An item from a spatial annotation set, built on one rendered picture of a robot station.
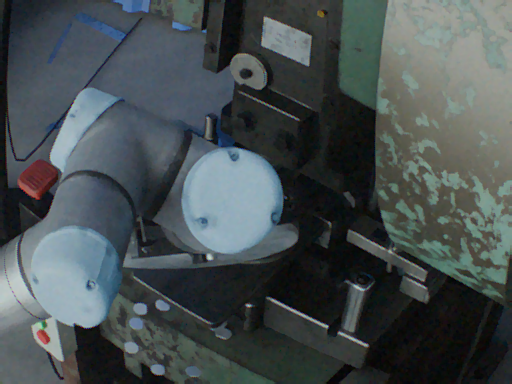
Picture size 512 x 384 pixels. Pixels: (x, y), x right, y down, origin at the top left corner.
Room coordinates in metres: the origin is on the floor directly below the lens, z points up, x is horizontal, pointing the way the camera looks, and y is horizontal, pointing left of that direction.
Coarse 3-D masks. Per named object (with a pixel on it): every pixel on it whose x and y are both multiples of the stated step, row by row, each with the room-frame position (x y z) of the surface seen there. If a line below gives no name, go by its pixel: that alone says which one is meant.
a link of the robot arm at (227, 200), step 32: (192, 160) 0.76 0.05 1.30; (224, 160) 0.75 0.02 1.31; (256, 160) 0.76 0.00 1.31; (192, 192) 0.73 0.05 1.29; (224, 192) 0.73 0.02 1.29; (256, 192) 0.74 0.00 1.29; (160, 224) 0.74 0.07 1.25; (192, 224) 0.72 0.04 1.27; (224, 224) 0.72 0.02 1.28; (256, 224) 0.72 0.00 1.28
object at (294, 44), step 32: (256, 0) 1.32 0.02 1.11; (288, 0) 1.29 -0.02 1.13; (320, 0) 1.27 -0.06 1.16; (256, 32) 1.31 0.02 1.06; (288, 32) 1.29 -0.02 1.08; (320, 32) 1.26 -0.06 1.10; (256, 64) 1.30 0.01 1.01; (288, 64) 1.29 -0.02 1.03; (320, 64) 1.26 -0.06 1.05; (256, 96) 1.28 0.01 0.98; (288, 96) 1.28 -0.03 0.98; (320, 96) 1.26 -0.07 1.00; (256, 128) 1.27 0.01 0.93; (288, 128) 1.25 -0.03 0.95; (320, 128) 1.26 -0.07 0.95; (352, 128) 1.30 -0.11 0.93; (288, 160) 1.24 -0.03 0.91; (320, 160) 1.25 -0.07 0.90
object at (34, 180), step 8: (40, 160) 1.37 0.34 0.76; (32, 168) 1.35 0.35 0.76; (40, 168) 1.36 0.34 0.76; (48, 168) 1.36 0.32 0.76; (24, 176) 1.33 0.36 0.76; (32, 176) 1.33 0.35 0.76; (40, 176) 1.34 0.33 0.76; (48, 176) 1.34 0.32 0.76; (56, 176) 1.34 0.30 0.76; (24, 184) 1.32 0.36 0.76; (32, 184) 1.32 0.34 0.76; (40, 184) 1.32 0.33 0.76; (48, 184) 1.32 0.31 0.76; (32, 192) 1.30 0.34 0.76; (40, 192) 1.31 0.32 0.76
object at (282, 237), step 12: (276, 228) 1.02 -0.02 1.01; (288, 228) 1.02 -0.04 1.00; (264, 240) 1.05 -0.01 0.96; (276, 240) 1.05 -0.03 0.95; (288, 240) 1.06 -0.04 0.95; (132, 252) 1.06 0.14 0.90; (240, 252) 1.08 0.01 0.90; (252, 252) 1.08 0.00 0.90; (276, 252) 1.09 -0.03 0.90; (132, 264) 1.10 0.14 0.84; (144, 264) 1.10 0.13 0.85; (156, 264) 1.10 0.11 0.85; (168, 264) 1.10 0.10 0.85; (180, 264) 1.11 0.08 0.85; (204, 264) 1.11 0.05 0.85; (216, 264) 1.12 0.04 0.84
